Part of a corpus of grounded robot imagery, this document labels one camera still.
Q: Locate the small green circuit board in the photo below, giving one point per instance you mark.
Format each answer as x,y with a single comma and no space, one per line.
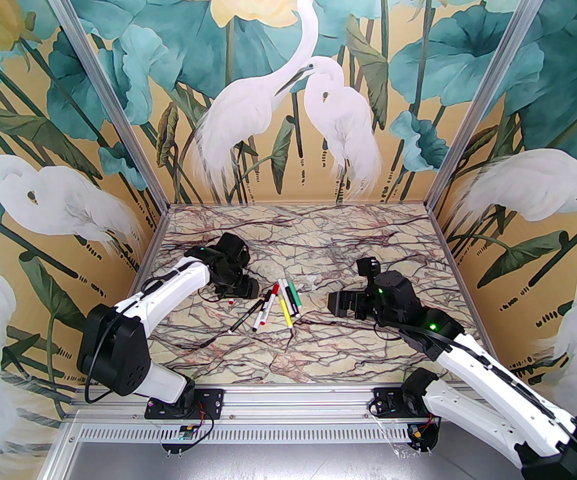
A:
185,432

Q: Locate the aluminium frame post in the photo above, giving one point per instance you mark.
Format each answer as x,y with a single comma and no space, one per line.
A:
491,88
105,88

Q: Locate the yellow highlighter pen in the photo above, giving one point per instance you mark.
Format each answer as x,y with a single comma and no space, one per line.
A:
286,310

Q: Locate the perforated metal panel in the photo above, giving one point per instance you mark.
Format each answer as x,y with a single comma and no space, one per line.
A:
298,432

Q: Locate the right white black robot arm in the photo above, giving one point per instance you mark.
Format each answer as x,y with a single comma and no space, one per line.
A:
493,378

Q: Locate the grey metal tray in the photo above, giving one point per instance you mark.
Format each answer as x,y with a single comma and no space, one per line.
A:
293,463

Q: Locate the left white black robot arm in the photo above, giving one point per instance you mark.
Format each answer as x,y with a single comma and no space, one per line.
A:
168,288

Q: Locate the black marker pen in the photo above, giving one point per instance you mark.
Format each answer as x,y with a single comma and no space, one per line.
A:
269,295

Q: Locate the slim black pen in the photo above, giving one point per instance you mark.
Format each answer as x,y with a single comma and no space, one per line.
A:
245,316

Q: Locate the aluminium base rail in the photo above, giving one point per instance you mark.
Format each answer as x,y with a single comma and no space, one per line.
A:
298,400

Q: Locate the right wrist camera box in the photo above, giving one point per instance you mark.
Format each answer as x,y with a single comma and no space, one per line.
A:
368,267

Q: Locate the green marker pen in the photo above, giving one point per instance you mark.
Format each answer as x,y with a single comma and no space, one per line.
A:
295,298

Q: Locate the circuit board yellow connector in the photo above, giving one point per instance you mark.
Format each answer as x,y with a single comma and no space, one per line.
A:
417,432

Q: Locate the white pen black print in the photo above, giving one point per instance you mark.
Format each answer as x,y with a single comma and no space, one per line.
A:
289,299

